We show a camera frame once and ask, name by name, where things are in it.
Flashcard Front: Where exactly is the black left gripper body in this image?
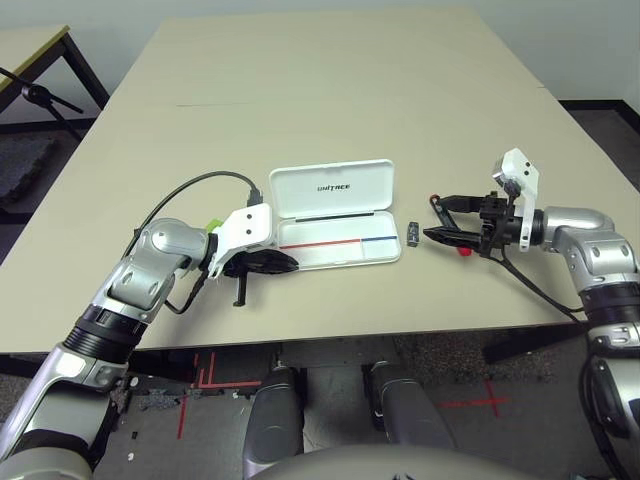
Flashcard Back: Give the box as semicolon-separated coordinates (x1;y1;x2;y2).
221;250;247;281

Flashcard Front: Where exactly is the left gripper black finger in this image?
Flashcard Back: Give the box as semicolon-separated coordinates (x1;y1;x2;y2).
238;248;302;275
232;273;250;308

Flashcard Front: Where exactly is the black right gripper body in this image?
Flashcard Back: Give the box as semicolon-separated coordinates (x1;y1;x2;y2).
477;192;526;259

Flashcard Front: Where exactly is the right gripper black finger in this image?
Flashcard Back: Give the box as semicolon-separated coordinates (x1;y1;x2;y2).
437;193;485;214
422;226;485;250

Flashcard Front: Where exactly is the black marker with red cap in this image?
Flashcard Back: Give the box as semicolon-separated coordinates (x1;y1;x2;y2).
428;193;475;259

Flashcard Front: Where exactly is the white plastic pencil case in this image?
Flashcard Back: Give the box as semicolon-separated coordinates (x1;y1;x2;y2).
268;158;404;272

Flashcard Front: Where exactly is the black table foot beam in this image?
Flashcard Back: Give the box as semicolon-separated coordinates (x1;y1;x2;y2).
482;324;591;365
127;349;201;376

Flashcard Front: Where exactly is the grey foam scrap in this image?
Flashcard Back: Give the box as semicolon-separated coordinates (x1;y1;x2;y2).
134;389;189;412

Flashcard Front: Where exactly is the dark grey robot left leg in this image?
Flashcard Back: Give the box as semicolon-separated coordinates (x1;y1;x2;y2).
242;364;307;480

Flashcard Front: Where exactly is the dark grey robot leg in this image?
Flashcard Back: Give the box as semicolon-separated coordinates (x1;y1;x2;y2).
242;364;307;480
362;360;459;454

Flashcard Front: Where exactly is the dark grey robot right leg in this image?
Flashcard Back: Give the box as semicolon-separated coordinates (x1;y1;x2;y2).
362;360;459;454

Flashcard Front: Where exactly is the beige robot torso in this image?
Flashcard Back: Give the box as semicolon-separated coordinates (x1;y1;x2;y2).
262;444;506;480

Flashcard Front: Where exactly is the dark grey foam floor mat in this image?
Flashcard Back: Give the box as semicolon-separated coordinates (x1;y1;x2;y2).
0;132;57;207

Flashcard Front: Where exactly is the black tripod stand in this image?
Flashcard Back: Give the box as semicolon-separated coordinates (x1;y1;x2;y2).
0;66;85;144

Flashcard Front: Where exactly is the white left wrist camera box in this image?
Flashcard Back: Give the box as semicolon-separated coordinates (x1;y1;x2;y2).
207;202;275;280

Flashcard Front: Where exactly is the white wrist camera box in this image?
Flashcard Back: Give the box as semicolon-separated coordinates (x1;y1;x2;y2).
207;202;275;280
489;148;542;251

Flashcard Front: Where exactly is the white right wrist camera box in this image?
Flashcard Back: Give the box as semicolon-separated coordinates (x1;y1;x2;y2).
489;148;542;251

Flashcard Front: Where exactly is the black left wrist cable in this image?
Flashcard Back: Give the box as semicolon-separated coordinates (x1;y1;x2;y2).
127;171;263;316

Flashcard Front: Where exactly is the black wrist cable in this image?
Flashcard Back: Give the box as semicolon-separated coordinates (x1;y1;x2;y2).
127;171;263;316
487;247;594;326

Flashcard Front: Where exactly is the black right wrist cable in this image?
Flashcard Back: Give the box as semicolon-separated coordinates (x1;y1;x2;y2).
487;247;594;326

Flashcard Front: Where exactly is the beige side table black frame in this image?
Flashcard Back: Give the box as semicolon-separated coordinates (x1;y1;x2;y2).
0;24;111;134

